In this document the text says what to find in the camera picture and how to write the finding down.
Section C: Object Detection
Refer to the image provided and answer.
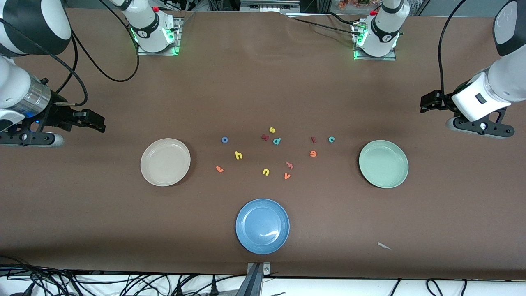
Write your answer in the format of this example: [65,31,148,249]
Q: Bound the green plate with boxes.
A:
[358,140,409,189]

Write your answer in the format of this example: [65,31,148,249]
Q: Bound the beige brown plate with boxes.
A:
[140,138,191,187]

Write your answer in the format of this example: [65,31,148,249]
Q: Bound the brown paper table cover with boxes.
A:
[0,8,526,281]

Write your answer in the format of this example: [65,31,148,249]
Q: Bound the silver power strip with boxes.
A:
[240,0,301,12]

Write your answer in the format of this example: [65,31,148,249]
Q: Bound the blue plate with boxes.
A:
[235,199,291,255]

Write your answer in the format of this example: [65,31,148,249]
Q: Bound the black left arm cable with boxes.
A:
[438,0,469,103]

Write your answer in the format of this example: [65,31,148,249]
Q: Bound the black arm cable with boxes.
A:
[438,0,469,103]
[0,0,140,107]

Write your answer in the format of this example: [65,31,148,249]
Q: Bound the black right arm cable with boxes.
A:
[0,0,140,107]

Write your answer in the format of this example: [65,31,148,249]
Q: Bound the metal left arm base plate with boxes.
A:
[353,21,397,62]

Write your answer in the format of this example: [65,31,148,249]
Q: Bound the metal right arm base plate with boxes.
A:
[138,16,182,56]

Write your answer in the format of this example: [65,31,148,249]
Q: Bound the black base cable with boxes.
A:
[327,12,363,26]
[288,16,361,35]

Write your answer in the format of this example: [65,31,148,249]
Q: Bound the tangled black floor cables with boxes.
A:
[0,255,247,296]

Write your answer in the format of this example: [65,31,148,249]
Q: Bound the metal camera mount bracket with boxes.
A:
[246,262,272,296]

